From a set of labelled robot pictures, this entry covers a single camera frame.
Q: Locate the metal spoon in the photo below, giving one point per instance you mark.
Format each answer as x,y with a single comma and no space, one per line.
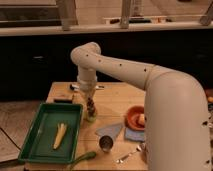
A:
139,148

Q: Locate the small metal cup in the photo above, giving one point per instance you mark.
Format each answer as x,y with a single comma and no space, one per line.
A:
106,143

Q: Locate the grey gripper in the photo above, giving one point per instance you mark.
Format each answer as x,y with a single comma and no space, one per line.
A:
87,94

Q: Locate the silver black knife tool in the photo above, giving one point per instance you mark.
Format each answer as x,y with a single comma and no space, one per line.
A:
76,87

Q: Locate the yellow fruit in bowl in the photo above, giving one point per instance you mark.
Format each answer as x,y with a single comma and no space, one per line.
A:
141,119

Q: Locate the green plastic tray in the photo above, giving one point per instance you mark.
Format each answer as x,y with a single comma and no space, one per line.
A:
38,144

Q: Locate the orange bowl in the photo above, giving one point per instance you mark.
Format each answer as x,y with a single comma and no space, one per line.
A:
132,118

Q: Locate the green cucumber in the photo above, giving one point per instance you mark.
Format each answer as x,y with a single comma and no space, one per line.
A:
86,156

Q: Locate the green plastic cup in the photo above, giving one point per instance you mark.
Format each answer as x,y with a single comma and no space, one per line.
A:
91,115

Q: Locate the dark grape bunch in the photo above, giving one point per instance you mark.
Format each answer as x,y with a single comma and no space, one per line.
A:
90,104

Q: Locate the blue sponge cloth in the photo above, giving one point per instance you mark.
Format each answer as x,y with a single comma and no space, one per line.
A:
132,135

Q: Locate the grey blue cloth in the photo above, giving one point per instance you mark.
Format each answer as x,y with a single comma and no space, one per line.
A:
112,130

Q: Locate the yellow corn cob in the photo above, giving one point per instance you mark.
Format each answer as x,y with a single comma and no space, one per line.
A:
61,130

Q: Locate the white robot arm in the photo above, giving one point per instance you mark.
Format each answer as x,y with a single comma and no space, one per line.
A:
176,109

